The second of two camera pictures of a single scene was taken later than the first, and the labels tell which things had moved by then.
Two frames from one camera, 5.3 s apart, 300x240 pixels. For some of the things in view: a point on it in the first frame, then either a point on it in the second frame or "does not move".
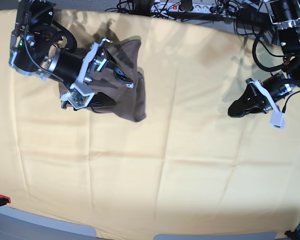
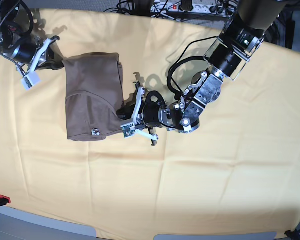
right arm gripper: x=260 y=96 → x=148 y=114
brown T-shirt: x=130 y=103 → x=94 y=91
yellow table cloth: x=189 y=168 does not move
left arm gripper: x=74 y=68 → x=29 y=53
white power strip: x=176 y=7 does not move
